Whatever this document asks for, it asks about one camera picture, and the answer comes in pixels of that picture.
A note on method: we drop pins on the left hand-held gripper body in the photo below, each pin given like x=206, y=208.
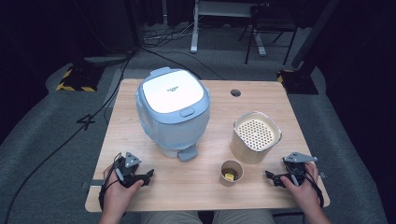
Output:
x=127, y=169

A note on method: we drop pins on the small grey tape piece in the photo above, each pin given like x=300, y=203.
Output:
x=323, y=175

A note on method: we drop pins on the black yellow striped stand base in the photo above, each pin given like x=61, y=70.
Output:
x=79, y=79
x=299, y=82

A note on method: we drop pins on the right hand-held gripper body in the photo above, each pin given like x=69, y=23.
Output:
x=297, y=169

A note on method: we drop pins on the person's right hand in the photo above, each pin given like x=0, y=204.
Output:
x=306, y=193

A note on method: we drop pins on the beige container with perforated strainer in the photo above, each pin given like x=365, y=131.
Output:
x=246, y=149

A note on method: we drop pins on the black metal chair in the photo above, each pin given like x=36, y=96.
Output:
x=271, y=25

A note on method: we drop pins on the person's right leg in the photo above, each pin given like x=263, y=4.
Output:
x=244, y=217

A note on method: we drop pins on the brown paper cup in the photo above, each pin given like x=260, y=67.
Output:
x=225, y=183

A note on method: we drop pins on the slanted grey metal pole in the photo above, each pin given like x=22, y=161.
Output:
x=314, y=34

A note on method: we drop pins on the person's left hand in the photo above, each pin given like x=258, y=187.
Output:
x=116, y=199

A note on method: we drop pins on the white desk frame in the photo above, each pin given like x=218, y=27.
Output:
x=194, y=34

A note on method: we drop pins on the light blue pedal trash can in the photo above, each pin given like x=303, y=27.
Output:
x=172, y=124

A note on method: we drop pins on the person's left leg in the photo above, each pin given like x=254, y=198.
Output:
x=171, y=217

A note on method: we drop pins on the person's leg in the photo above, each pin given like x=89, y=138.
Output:
x=244, y=217
x=171, y=217

